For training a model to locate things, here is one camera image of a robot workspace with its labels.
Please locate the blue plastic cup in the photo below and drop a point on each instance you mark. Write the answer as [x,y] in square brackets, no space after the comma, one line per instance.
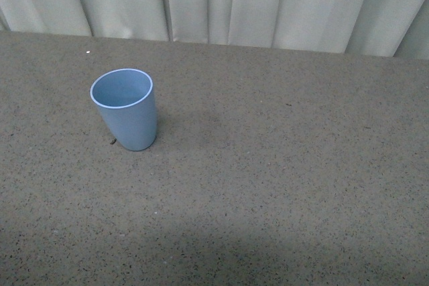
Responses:
[125,99]

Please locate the white pleated curtain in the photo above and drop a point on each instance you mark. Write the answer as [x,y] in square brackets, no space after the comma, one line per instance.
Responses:
[370,27]

